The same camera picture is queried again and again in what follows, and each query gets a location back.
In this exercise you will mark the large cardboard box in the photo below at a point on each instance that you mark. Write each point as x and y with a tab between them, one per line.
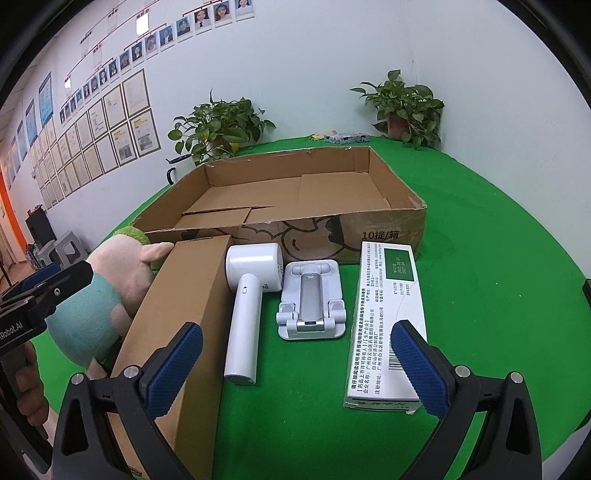
286	189

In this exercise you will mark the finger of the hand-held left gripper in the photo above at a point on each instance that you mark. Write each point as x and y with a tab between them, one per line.
64	284

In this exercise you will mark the white medicine box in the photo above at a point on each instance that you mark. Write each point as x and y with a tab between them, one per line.
383	314

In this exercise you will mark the yellow cloth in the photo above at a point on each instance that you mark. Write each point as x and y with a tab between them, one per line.
318	136

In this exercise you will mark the white fabric shaver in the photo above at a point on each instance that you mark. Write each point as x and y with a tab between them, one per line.
244	323

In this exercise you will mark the grey plastic stool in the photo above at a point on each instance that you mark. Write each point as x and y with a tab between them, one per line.
69	249
46	256

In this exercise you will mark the pink plush toy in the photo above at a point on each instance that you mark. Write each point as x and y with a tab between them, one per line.
120	277

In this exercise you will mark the wall of framed certificates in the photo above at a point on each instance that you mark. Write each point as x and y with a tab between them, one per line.
115	129

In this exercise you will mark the row of wall portrait photos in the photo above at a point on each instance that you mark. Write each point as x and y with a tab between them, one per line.
152	44

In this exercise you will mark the black cabinet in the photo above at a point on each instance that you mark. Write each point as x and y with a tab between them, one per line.
40	228

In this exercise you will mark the bushy potted green plant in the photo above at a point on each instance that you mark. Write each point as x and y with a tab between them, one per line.
217	124

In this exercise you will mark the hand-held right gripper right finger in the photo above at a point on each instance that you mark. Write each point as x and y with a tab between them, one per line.
418	369

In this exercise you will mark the printed tissue packet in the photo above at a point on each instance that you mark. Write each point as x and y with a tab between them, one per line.
346	137

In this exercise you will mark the blue wall poster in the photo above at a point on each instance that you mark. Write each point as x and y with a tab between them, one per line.
30	122
45	99

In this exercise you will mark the green plant in brown pot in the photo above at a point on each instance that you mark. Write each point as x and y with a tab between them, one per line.
406	106

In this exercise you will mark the long brown cardboard box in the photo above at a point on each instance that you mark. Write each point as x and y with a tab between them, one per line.
194	286

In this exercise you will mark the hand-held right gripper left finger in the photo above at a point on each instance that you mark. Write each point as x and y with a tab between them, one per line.
171	374

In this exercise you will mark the person's left hand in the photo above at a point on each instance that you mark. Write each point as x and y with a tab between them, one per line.
32	392

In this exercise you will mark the white folding phone stand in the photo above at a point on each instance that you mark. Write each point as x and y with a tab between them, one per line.
311	295

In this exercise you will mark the green table cloth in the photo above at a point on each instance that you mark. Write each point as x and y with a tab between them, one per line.
485	230

